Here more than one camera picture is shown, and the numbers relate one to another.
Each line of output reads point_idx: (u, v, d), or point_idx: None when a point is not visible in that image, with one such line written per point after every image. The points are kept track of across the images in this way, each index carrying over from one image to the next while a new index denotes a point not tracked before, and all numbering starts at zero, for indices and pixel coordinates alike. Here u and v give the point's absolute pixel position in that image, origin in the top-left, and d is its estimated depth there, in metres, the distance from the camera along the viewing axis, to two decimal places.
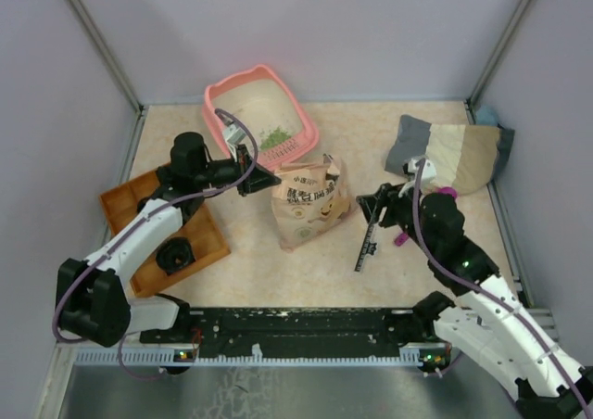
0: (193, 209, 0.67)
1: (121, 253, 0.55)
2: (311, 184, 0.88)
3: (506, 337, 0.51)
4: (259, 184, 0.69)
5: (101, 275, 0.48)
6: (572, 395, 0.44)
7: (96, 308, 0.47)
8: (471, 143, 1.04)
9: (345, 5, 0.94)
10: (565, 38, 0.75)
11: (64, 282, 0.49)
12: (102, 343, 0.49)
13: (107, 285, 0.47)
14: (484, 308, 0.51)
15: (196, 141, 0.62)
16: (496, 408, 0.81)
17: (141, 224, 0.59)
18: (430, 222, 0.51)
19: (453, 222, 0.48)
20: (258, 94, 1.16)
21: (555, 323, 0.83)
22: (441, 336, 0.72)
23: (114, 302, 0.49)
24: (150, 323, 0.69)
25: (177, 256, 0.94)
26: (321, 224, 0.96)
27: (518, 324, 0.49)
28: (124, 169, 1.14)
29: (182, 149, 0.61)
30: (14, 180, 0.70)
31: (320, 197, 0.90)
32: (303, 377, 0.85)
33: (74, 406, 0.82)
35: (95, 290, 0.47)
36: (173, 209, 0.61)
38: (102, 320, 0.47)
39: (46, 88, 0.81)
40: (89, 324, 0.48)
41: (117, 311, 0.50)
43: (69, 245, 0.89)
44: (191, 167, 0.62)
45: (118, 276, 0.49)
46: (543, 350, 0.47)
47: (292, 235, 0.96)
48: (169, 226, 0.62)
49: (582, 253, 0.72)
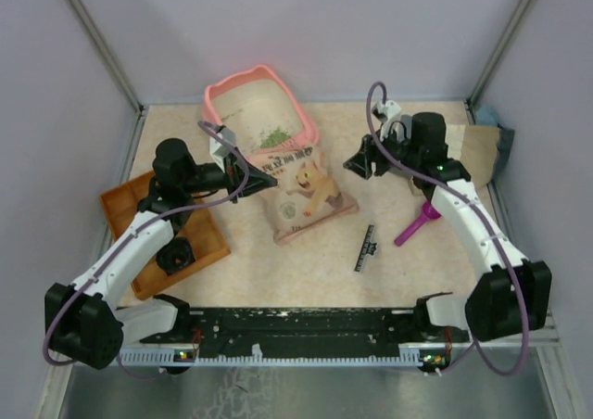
0: (182, 220, 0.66)
1: (109, 275, 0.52)
2: (284, 158, 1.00)
3: (463, 231, 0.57)
4: (251, 189, 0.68)
5: (87, 301, 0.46)
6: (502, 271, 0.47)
7: (85, 334, 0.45)
8: (471, 144, 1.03)
9: (345, 5, 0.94)
10: (565, 37, 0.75)
11: (51, 309, 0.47)
12: (96, 366, 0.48)
13: (95, 312, 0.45)
14: (447, 202, 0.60)
15: (179, 150, 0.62)
16: (496, 408, 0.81)
17: (129, 241, 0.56)
18: (416, 128, 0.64)
19: (434, 127, 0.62)
20: (258, 94, 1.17)
21: (556, 323, 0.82)
22: (435, 323, 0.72)
23: (105, 326, 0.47)
24: (148, 328, 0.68)
25: (177, 256, 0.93)
26: (304, 200, 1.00)
27: (471, 214, 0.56)
28: (124, 169, 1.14)
29: (166, 161, 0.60)
30: (14, 180, 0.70)
31: (290, 162, 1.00)
32: (303, 377, 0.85)
33: (74, 405, 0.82)
35: (83, 317, 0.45)
36: (162, 222, 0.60)
38: (92, 346, 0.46)
39: (46, 88, 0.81)
40: (80, 349, 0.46)
41: (107, 334, 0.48)
43: (69, 244, 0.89)
44: (176, 177, 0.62)
45: (106, 303, 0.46)
46: (487, 234, 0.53)
47: (280, 219, 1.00)
48: (157, 239, 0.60)
49: (582, 253, 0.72)
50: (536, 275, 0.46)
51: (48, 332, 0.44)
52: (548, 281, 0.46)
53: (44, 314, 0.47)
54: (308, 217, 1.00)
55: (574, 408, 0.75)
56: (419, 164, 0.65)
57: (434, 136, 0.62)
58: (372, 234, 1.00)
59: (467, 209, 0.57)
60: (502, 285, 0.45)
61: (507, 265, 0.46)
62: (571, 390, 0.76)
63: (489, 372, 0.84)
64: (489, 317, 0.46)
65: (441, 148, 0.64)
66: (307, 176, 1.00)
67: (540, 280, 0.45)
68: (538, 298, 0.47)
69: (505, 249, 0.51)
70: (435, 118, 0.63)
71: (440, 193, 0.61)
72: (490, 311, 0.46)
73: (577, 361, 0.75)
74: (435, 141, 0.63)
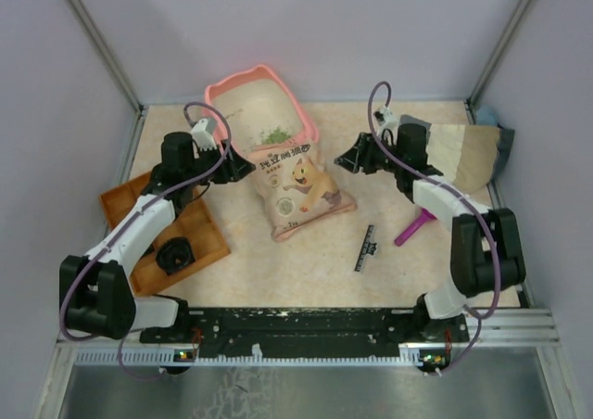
0: (182, 202, 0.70)
1: (120, 246, 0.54)
2: (283, 154, 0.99)
3: (440, 209, 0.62)
4: (243, 170, 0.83)
5: (103, 267, 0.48)
6: (473, 218, 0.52)
7: (101, 298, 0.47)
8: (471, 144, 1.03)
9: (345, 5, 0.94)
10: (566, 38, 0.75)
11: (67, 279, 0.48)
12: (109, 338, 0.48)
13: (110, 274, 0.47)
14: (423, 190, 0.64)
15: (187, 137, 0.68)
16: (497, 407, 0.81)
17: (136, 218, 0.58)
18: (401, 137, 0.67)
19: (416, 139, 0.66)
20: (258, 94, 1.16)
21: (555, 323, 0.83)
22: (435, 317, 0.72)
23: (119, 293, 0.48)
24: (155, 318, 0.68)
25: (177, 256, 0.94)
26: (300, 196, 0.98)
27: (442, 191, 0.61)
28: (124, 169, 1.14)
29: (173, 145, 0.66)
30: (13, 180, 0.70)
31: (286, 158, 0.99)
32: (303, 377, 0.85)
33: (73, 406, 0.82)
35: (99, 281, 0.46)
36: (166, 202, 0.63)
38: (107, 311, 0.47)
39: (46, 88, 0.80)
40: (97, 319, 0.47)
41: (122, 302, 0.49)
43: (69, 244, 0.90)
44: (181, 161, 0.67)
45: (121, 267, 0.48)
46: (456, 197, 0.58)
47: (275, 214, 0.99)
48: (161, 219, 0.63)
49: (582, 253, 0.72)
50: (500, 219, 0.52)
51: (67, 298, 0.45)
52: (513, 224, 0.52)
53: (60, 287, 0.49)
54: (304, 213, 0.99)
55: (574, 408, 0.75)
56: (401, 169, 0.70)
57: (415, 146, 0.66)
58: (372, 234, 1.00)
59: (436, 186, 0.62)
60: (472, 226, 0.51)
61: (476, 212, 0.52)
62: (570, 389, 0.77)
63: (490, 372, 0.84)
64: (469, 262, 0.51)
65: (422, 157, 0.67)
66: (303, 172, 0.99)
67: (506, 222, 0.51)
68: (510, 243, 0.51)
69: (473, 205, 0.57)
70: (420, 128, 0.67)
71: (417, 185, 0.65)
72: (467, 255, 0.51)
73: (577, 361, 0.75)
74: (415, 150, 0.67)
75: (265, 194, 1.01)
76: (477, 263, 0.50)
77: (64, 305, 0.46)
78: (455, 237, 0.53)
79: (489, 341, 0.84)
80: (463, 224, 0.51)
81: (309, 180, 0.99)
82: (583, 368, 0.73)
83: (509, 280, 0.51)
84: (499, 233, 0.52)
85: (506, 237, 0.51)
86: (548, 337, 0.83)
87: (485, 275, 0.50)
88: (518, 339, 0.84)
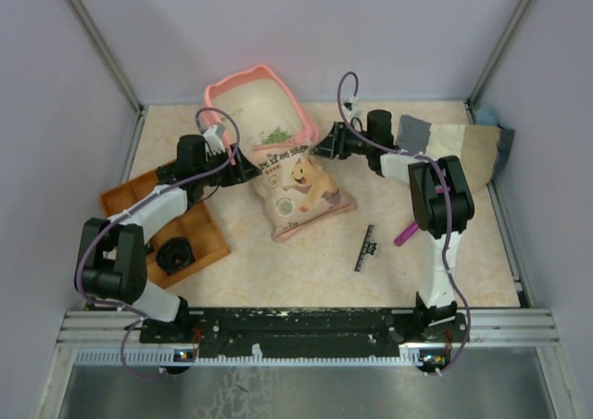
0: (195, 197, 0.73)
1: (142, 215, 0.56)
2: (282, 154, 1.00)
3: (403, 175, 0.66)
4: (250, 172, 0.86)
5: (124, 227, 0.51)
6: (427, 167, 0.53)
7: (121, 255, 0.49)
8: (471, 143, 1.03)
9: (345, 5, 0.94)
10: (565, 37, 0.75)
11: (86, 239, 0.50)
12: (124, 300, 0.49)
13: (133, 233, 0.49)
14: (387, 163, 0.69)
15: (201, 138, 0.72)
16: (497, 407, 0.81)
17: (154, 199, 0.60)
18: (371, 123, 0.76)
19: (382, 123, 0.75)
20: (258, 94, 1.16)
21: (555, 323, 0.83)
22: (431, 305, 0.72)
23: (137, 255, 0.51)
24: (157, 305, 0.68)
25: (177, 256, 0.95)
26: (300, 196, 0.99)
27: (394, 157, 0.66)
28: (124, 169, 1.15)
29: (188, 144, 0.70)
30: (14, 180, 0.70)
31: (284, 158, 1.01)
32: (303, 377, 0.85)
33: (73, 406, 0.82)
35: (121, 238, 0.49)
36: (180, 192, 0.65)
38: (126, 269, 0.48)
39: (46, 88, 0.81)
40: (111, 279, 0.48)
41: (137, 266, 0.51)
43: (69, 244, 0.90)
44: (194, 159, 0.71)
45: (143, 229, 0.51)
46: (410, 158, 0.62)
47: (275, 215, 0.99)
48: (176, 204, 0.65)
49: (582, 254, 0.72)
50: (447, 162, 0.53)
51: (87, 251, 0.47)
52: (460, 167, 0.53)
53: (80, 247, 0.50)
54: (304, 212, 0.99)
55: (574, 408, 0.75)
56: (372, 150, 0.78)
57: (382, 131, 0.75)
58: (372, 234, 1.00)
59: (398, 155, 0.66)
60: (422, 168, 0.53)
61: (429, 160, 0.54)
62: (570, 390, 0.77)
63: (490, 373, 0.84)
64: (423, 199, 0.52)
65: (387, 138, 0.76)
66: (302, 172, 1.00)
67: (453, 165, 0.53)
68: (459, 181, 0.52)
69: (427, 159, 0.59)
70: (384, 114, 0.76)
71: (384, 158, 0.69)
72: (421, 193, 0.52)
73: (578, 361, 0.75)
74: (383, 133, 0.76)
75: (264, 195, 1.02)
76: (432, 200, 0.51)
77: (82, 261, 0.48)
78: (411, 183, 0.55)
79: (489, 342, 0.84)
80: (414, 168, 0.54)
81: (309, 180, 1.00)
82: (583, 367, 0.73)
83: (462, 214, 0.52)
84: (448, 176, 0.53)
85: (455, 177, 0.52)
86: (548, 337, 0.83)
87: (439, 209, 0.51)
88: (518, 340, 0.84)
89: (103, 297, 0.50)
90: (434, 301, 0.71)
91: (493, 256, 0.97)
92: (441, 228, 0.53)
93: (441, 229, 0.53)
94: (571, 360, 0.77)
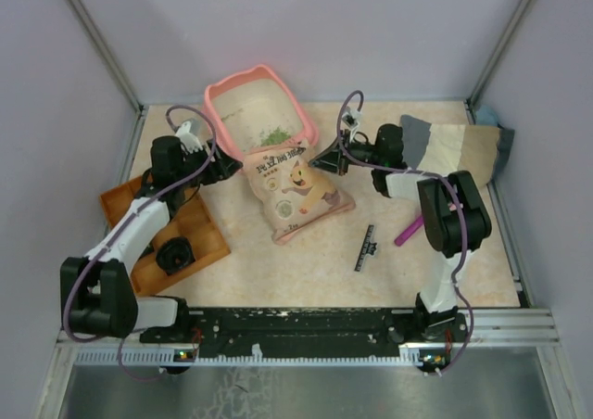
0: (177, 205, 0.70)
1: (121, 245, 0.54)
2: (279, 157, 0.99)
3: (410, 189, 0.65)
4: (232, 168, 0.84)
5: (106, 264, 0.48)
6: (437, 186, 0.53)
7: (106, 296, 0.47)
8: (471, 143, 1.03)
9: (345, 5, 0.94)
10: (566, 37, 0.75)
11: (67, 282, 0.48)
12: (116, 336, 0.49)
13: (115, 272, 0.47)
14: (396, 181, 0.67)
15: (174, 140, 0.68)
16: (497, 407, 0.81)
17: (132, 220, 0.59)
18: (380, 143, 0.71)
19: (394, 146, 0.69)
20: (258, 94, 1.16)
21: (555, 323, 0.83)
22: (433, 309, 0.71)
23: (123, 289, 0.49)
24: (153, 315, 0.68)
25: (177, 256, 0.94)
26: (299, 197, 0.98)
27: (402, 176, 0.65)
28: (124, 170, 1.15)
29: (164, 147, 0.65)
30: (14, 180, 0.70)
31: (283, 160, 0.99)
32: (303, 378, 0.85)
33: (73, 406, 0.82)
35: (103, 279, 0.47)
36: (159, 203, 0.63)
38: (113, 309, 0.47)
39: (46, 89, 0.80)
40: (101, 320, 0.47)
41: (125, 299, 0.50)
43: (69, 244, 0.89)
44: (171, 163, 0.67)
45: (124, 264, 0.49)
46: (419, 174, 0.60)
47: (275, 217, 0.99)
48: (157, 219, 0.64)
49: (583, 254, 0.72)
50: (459, 177, 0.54)
51: (70, 299, 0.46)
52: (471, 183, 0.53)
53: (61, 289, 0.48)
54: (304, 215, 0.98)
55: (574, 408, 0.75)
56: (377, 171, 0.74)
57: (393, 153, 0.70)
58: (372, 234, 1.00)
59: (406, 173, 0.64)
60: (434, 185, 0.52)
61: (439, 178, 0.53)
62: (571, 390, 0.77)
63: (490, 373, 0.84)
64: (437, 219, 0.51)
65: (397, 158, 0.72)
66: (301, 174, 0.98)
67: (464, 181, 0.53)
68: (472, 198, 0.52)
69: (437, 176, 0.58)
70: (397, 133, 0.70)
71: (389, 178, 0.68)
72: (434, 210, 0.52)
73: (578, 361, 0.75)
74: (392, 155, 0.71)
75: (263, 197, 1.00)
76: (445, 218, 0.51)
77: (68, 308, 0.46)
78: (422, 199, 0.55)
79: (488, 342, 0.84)
80: (425, 184, 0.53)
81: (309, 183, 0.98)
82: (584, 368, 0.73)
83: (479, 233, 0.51)
84: (460, 192, 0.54)
85: (468, 194, 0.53)
86: (548, 337, 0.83)
87: (455, 229, 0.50)
88: (517, 339, 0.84)
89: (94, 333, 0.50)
90: (436, 304, 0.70)
91: (493, 256, 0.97)
92: (455, 247, 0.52)
93: (454, 248, 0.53)
94: (571, 360, 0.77)
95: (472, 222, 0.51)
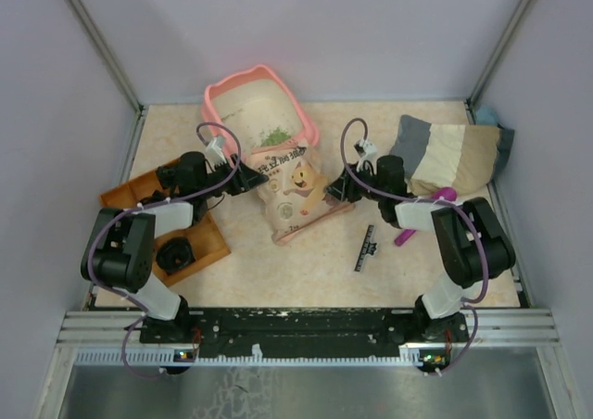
0: (200, 215, 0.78)
1: (154, 210, 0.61)
2: (281, 158, 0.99)
3: (419, 218, 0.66)
4: (253, 181, 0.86)
5: (138, 215, 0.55)
6: (453, 216, 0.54)
7: (132, 238, 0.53)
8: (471, 143, 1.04)
9: (344, 5, 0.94)
10: (565, 37, 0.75)
11: (100, 224, 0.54)
12: (128, 284, 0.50)
13: (146, 219, 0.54)
14: (406, 212, 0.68)
15: (198, 158, 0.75)
16: (496, 407, 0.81)
17: (163, 203, 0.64)
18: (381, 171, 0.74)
19: (394, 171, 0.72)
20: (258, 94, 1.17)
21: (555, 323, 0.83)
22: (435, 316, 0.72)
23: (147, 244, 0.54)
24: (157, 300, 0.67)
25: (177, 256, 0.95)
26: (300, 198, 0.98)
27: (410, 207, 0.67)
28: (124, 170, 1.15)
29: (187, 165, 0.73)
30: (14, 180, 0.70)
31: (285, 162, 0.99)
32: (303, 378, 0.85)
33: (73, 407, 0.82)
35: (135, 222, 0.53)
36: (188, 204, 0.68)
38: (134, 250, 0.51)
39: (46, 89, 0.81)
40: (119, 261, 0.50)
41: (145, 253, 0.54)
43: (69, 244, 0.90)
44: (196, 178, 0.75)
45: (154, 218, 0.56)
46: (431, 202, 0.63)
47: (275, 218, 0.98)
48: (182, 218, 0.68)
49: (582, 254, 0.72)
50: (475, 206, 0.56)
51: (101, 232, 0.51)
52: (490, 211, 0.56)
53: (92, 234, 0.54)
54: (305, 216, 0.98)
55: (574, 408, 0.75)
56: (384, 199, 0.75)
57: (395, 179, 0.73)
58: (372, 234, 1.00)
59: (416, 202, 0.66)
60: (449, 214, 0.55)
61: (455, 208, 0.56)
62: (571, 390, 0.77)
63: (490, 373, 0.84)
64: (458, 250, 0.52)
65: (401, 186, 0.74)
66: (302, 176, 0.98)
67: (482, 208, 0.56)
68: (492, 226, 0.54)
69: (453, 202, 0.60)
70: (397, 162, 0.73)
71: (399, 208, 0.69)
72: (453, 241, 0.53)
73: (578, 361, 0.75)
74: (395, 182, 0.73)
75: (265, 197, 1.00)
76: (465, 249, 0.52)
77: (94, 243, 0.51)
78: (438, 230, 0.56)
79: (488, 342, 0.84)
80: (441, 215, 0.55)
81: (309, 184, 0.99)
82: (585, 369, 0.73)
83: (502, 260, 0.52)
84: (477, 219, 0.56)
85: (488, 223, 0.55)
86: (548, 337, 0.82)
87: (475, 259, 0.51)
88: (517, 340, 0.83)
89: (107, 283, 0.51)
90: (440, 315, 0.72)
91: None
92: (477, 278, 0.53)
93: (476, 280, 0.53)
94: (571, 360, 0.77)
95: (493, 250, 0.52)
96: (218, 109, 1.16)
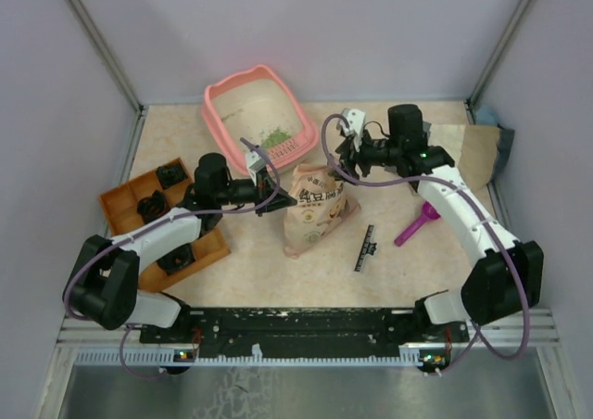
0: (211, 225, 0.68)
1: (147, 238, 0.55)
2: (328, 193, 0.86)
3: (451, 217, 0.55)
4: (279, 204, 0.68)
5: (122, 253, 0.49)
6: (499, 262, 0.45)
7: (111, 283, 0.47)
8: (471, 144, 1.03)
9: (345, 6, 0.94)
10: (565, 37, 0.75)
11: (84, 255, 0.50)
12: (103, 325, 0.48)
13: (129, 261, 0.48)
14: (433, 189, 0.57)
15: (220, 163, 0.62)
16: (495, 407, 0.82)
17: (164, 223, 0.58)
18: (392, 119, 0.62)
19: (410, 115, 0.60)
20: (258, 94, 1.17)
21: (555, 323, 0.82)
22: (435, 322, 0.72)
23: (129, 285, 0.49)
24: (151, 315, 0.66)
25: (177, 256, 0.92)
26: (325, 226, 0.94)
27: (460, 202, 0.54)
28: (124, 169, 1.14)
29: (206, 171, 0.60)
30: (14, 180, 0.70)
31: (330, 198, 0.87)
32: (303, 378, 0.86)
33: (73, 406, 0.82)
35: (116, 263, 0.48)
36: (195, 219, 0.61)
38: (111, 298, 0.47)
39: (46, 89, 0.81)
40: (96, 304, 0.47)
41: (127, 294, 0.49)
43: (69, 244, 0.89)
44: (214, 185, 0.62)
45: (139, 259, 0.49)
46: (478, 220, 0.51)
47: (297, 242, 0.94)
48: (187, 233, 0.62)
49: (583, 255, 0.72)
50: (528, 256, 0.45)
51: (81, 270, 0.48)
52: (539, 261, 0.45)
53: (79, 260, 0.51)
54: (322, 237, 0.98)
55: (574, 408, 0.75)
56: (400, 156, 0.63)
57: (412, 124, 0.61)
58: (372, 234, 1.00)
59: (456, 193, 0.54)
60: (496, 265, 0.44)
61: (502, 250, 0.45)
62: (571, 390, 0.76)
63: (488, 373, 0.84)
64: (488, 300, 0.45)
65: (420, 137, 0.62)
66: (337, 209, 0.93)
67: (533, 260, 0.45)
68: (533, 276, 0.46)
69: (498, 234, 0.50)
70: (410, 107, 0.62)
71: (424, 184, 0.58)
72: (488, 292, 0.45)
73: (577, 361, 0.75)
74: (413, 129, 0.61)
75: (290, 221, 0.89)
76: (496, 300, 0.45)
77: (73, 280, 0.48)
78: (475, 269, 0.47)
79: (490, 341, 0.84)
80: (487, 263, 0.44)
81: (337, 214, 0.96)
82: (582, 368, 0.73)
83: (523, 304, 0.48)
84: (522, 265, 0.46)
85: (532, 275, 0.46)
86: (548, 337, 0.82)
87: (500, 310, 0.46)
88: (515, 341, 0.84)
89: (86, 315, 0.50)
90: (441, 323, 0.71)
91: None
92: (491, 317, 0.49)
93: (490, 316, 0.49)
94: (567, 359, 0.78)
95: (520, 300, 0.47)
96: (218, 109, 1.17)
